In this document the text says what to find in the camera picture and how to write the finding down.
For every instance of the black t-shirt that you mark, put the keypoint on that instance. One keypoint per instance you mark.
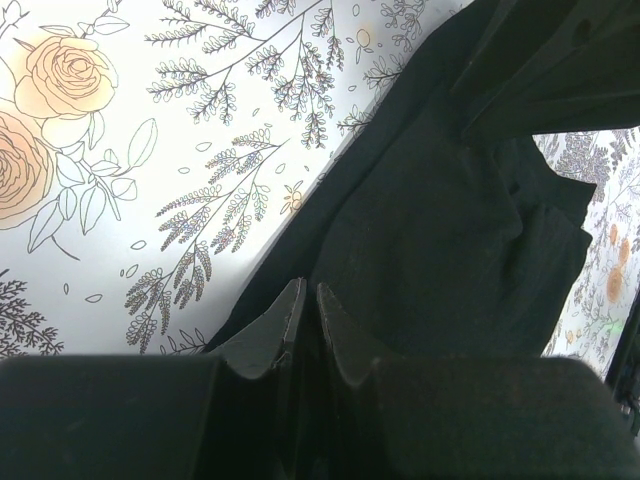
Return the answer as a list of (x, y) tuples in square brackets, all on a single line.
[(442, 229)]

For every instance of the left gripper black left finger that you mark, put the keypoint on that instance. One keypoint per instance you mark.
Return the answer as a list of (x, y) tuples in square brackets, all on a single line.
[(226, 414)]

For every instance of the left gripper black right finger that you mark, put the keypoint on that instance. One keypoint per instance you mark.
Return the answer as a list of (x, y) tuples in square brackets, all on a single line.
[(398, 417)]

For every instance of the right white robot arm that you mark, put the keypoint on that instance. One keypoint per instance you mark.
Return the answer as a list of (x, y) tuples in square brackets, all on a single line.
[(623, 374)]

